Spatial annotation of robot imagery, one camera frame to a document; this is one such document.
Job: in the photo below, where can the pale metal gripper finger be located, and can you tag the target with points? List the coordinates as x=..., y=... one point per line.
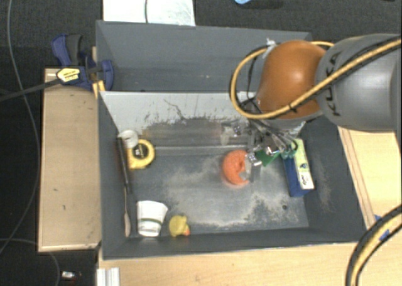
x=236, y=129
x=255, y=170

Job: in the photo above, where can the orange sponge ball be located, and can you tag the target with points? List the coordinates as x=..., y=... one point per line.
x=233, y=168

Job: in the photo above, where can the blue box with pale label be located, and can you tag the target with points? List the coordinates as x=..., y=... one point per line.
x=293, y=181

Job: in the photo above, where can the grey metal bin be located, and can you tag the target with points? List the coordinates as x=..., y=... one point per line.
x=204, y=58

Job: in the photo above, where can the yellow rubber duck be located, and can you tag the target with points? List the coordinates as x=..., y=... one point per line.
x=178, y=225

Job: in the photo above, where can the yellow tape measure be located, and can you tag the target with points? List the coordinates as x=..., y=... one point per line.
x=142, y=154

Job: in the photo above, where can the white paper cup green stripe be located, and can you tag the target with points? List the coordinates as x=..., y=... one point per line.
x=150, y=217

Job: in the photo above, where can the thin black stick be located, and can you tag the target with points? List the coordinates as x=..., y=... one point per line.
x=124, y=165

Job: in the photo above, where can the pale wooden spoon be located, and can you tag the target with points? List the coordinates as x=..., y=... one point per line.
x=127, y=223

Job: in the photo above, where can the pale wood board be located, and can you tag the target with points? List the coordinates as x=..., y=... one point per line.
x=69, y=168

